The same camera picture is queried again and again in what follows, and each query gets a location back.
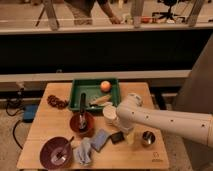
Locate black eraser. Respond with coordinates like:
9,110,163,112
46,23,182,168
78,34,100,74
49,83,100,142
110,131,124,144

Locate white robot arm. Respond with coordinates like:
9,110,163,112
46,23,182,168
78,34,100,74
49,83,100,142
116,93,213,148

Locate green plastic tray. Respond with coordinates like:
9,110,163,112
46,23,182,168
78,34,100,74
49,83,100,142
68,78,121,113

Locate small metal cup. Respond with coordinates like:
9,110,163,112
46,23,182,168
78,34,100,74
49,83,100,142
142,131,155,147

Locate white paper cup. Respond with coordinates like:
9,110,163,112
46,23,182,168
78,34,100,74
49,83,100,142
103,105,117,124

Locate blue sponge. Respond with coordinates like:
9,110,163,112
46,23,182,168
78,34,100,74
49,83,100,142
90,129,110,152

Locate wooden table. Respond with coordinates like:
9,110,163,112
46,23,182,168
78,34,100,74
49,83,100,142
17,83,169,171

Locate grey-blue crumpled cloth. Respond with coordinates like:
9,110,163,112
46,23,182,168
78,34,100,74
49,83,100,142
73,137,91,166

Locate orange apple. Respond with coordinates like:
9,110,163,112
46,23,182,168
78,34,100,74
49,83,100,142
100,81,111,92

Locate brown bowl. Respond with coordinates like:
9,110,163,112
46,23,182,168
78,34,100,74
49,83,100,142
70,112,95,138

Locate metal fork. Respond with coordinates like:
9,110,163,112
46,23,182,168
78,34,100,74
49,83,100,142
56,136,74,159

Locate purple bowl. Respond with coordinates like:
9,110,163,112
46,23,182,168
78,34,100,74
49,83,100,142
40,137,73,170

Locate blue box on floor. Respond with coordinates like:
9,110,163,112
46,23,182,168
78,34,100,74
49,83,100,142
23,105,38,123

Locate person in background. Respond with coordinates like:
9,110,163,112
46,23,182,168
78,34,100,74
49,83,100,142
64,0,121,25

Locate brown bead chain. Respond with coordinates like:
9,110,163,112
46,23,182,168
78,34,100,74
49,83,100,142
46,94,70,111

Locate black cable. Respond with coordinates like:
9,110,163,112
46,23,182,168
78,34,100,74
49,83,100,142
4,88,26,150

